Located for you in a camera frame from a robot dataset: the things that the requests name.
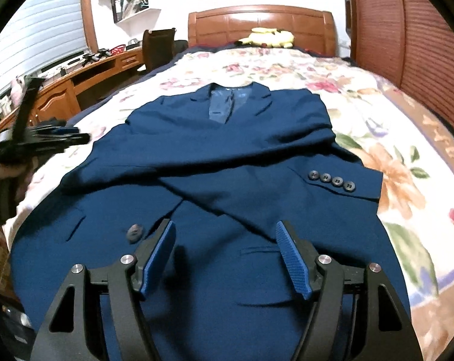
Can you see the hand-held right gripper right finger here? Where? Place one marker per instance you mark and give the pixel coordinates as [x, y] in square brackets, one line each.
[292, 259]

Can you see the black gadget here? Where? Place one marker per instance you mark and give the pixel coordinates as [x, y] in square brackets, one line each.
[103, 52]
[91, 58]

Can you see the wooden slatted wardrobe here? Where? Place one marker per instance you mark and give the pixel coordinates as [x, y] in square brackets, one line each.
[430, 45]

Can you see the navy blue suit jacket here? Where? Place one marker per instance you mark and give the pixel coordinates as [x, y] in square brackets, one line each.
[230, 146]

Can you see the wooden bed headboard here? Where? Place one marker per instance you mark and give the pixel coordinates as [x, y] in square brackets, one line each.
[227, 26]

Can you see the dark brown chair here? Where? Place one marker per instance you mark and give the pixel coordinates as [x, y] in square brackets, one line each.
[161, 49]

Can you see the wooden desk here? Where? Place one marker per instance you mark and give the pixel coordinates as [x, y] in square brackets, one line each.
[58, 97]

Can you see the yellow plush toy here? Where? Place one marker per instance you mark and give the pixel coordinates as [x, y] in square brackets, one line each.
[268, 38]

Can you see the person's left hand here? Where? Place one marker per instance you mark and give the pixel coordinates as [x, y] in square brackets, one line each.
[1, 171]

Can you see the floral bedspread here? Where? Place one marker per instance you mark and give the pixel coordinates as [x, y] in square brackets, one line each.
[400, 180]

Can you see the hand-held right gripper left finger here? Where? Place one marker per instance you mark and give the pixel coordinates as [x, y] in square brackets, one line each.
[161, 255]

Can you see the red basket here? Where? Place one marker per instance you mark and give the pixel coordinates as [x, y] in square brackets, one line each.
[118, 48]

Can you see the black binders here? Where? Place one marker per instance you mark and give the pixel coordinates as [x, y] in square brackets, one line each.
[118, 9]

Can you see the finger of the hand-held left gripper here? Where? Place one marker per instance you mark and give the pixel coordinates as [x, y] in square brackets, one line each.
[61, 131]
[73, 140]

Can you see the grey window blind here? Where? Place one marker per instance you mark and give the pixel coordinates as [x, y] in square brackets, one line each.
[35, 34]

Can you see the wooden window frame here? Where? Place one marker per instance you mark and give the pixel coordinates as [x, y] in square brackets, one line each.
[87, 15]

